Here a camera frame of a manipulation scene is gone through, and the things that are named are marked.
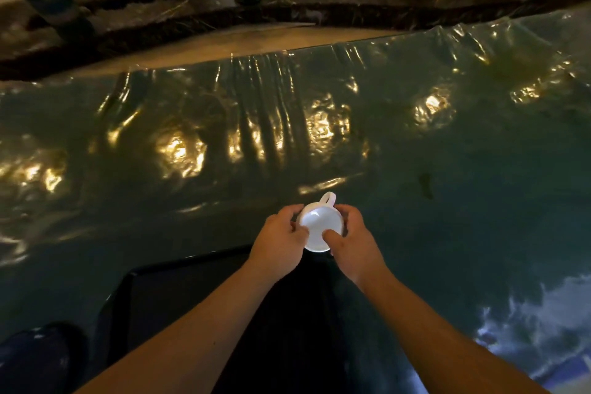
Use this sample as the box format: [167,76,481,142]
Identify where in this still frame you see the white cup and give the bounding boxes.
[295,192,346,253]

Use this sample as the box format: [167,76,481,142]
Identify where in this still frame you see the green plastic table cover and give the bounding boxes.
[0,5,591,394]

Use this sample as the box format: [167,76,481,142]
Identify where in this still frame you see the person's left hand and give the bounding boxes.
[247,203,310,280]

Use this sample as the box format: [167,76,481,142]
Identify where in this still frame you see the person's right forearm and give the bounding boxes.
[359,265,551,394]

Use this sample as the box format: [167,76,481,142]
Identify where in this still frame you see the black tray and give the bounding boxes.
[94,243,418,394]

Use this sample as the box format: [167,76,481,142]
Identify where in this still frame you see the black plant pot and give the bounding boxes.
[22,0,80,27]

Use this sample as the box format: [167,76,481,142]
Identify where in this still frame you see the person's dark blue trouser leg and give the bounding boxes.
[0,322,89,394]

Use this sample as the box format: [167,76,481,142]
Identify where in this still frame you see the person's right hand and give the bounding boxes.
[321,204,389,287]

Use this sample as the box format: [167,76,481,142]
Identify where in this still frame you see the dark stone planter ledge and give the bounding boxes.
[0,0,591,82]

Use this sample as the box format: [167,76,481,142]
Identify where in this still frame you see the person's left forearm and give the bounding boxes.
[75,261,279,394]

